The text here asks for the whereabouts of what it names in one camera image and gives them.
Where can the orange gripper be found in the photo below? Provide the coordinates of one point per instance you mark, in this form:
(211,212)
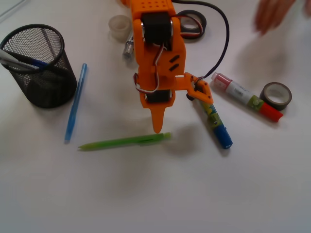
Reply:
(160,54)

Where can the green mechanical pencil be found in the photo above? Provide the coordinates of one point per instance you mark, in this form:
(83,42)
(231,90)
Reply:
(151,138)

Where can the blue capped marker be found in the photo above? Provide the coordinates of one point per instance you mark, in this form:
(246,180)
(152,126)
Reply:
(214,124)

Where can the light blue pen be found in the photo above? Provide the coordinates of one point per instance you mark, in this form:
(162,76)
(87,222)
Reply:
(74,108)

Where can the red capped marker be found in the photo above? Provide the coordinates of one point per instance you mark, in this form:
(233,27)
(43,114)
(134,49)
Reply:
(237,92)

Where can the dark blue mechanical pencil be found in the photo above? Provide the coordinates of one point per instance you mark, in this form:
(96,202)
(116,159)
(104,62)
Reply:
(39,64)

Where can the clear white pen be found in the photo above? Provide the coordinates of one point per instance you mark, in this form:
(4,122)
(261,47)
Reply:
(7,57)

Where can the silver capped pen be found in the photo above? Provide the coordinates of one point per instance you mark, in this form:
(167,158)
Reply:
(21,67)

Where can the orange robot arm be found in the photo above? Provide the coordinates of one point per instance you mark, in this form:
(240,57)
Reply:
(150,8)

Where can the black mesh pen holder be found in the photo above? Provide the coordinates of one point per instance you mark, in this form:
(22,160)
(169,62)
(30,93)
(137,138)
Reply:
(52,86)

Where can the person hand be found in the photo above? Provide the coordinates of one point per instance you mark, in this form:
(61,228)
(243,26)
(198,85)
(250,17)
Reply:
(270,14)

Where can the black capped marker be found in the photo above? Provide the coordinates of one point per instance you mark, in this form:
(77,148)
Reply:
(129,47)

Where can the clear tape roll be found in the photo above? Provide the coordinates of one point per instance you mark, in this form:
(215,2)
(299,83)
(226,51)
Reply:
(120,27)

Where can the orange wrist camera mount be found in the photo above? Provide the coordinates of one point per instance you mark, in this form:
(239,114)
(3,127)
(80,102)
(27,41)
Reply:
(196,88)

